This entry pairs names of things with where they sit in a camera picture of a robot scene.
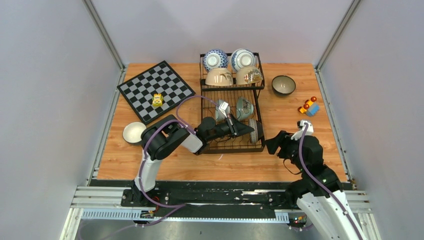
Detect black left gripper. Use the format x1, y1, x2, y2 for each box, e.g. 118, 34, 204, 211
205, 113, 254, 142

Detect cream painted bowl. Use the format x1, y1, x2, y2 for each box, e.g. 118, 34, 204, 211
235, 66, 264, 85

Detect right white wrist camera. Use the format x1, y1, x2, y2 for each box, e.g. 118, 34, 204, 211
290, 119, 314, 141

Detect cream leaf bowl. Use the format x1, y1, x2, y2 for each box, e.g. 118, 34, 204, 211
205, 67, 234, 87

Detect blue diamond pattern bowl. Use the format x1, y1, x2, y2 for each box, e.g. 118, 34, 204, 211
202, 48, 229, 72

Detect yellow toy block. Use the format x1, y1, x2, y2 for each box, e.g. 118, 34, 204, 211
152, 93, 164, 107

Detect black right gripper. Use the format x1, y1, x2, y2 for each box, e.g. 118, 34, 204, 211
265, 129, 307, 172

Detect pale green ribbed bowl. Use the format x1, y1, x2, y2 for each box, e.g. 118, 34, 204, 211
215, 99, 231, 122

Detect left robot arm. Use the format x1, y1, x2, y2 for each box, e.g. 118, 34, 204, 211
133, 113, 257, 207

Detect black wire dish rack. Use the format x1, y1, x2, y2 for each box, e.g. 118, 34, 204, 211
199, 53, 265, 154

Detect black white chessboard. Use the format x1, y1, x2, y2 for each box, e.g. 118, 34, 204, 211
117, 60, 196, 125

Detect orange blue toy blocks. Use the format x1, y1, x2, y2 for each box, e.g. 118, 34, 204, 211
297, 96, 320, 117

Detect blue white porcelain bowl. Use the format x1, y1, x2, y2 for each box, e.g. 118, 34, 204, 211
230, 48, 257, 72

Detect teal white striped bowl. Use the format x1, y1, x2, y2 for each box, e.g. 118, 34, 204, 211
122, 121, 147, 145

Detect green floral bowl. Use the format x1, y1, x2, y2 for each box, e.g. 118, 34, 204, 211
236, 96, 254, 121

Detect blue white patterned bowl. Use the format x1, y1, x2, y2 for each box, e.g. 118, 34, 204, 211
248, 118, 264, 144

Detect dark blue glazed bowl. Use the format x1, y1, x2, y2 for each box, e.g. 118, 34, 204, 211
271, 75, 296, 97

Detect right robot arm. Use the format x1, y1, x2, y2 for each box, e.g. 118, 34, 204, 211
265, 130, 366, 240

